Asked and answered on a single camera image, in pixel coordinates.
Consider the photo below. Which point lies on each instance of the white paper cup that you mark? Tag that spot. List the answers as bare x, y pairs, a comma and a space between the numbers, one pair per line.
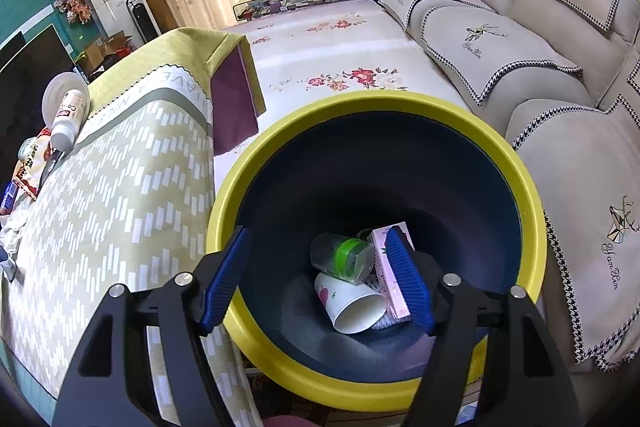
345, 302

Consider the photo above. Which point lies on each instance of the white paper plate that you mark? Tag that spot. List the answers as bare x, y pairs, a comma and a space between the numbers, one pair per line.
52, 97

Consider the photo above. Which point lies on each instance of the beige sofa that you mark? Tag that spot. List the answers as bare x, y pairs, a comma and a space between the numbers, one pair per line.
540, 77

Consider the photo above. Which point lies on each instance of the open cardboard box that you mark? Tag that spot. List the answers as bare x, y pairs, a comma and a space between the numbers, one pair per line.
102, 52

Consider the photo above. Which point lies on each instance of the white bottle with red label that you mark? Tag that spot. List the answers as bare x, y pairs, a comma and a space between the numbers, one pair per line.
70, 117

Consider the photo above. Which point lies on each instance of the red snack packet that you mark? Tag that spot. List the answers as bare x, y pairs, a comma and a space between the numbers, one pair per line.
32, 172

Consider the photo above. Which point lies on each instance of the hanging flower decoration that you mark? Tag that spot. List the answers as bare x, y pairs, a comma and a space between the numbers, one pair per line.
75, 2

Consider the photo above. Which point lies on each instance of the pink strawberry milk carton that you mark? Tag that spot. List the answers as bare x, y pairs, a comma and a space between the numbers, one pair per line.
385, 267

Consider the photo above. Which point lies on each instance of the tower fan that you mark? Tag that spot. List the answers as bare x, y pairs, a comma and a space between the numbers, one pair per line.
142, 19

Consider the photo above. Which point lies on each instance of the green white bag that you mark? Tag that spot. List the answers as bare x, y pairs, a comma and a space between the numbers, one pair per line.
30, 149

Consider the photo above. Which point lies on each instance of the glass low table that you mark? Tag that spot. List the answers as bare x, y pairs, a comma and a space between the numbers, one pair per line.
300, 2

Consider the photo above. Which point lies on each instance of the floral white bed sheet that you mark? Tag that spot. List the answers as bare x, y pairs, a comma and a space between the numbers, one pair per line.
350, 42

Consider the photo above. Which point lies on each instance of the large black television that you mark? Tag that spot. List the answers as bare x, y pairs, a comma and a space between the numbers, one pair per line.
30, 52

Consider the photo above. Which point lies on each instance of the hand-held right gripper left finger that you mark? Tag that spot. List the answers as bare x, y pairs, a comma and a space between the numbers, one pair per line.
225, 277

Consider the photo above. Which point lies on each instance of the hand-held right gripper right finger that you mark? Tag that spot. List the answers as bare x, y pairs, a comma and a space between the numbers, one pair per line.
407, 277

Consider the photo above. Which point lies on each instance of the white foam net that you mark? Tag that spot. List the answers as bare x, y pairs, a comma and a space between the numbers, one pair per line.
384, 321

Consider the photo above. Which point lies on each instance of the white tissue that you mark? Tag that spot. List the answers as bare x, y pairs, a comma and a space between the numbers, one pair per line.
12, 227

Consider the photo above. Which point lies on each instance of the yellow rimmed dark bin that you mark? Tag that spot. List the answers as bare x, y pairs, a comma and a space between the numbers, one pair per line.
400, 167

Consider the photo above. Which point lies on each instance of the clear cup with green band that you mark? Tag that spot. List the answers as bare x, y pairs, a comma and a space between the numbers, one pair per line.
345, 257

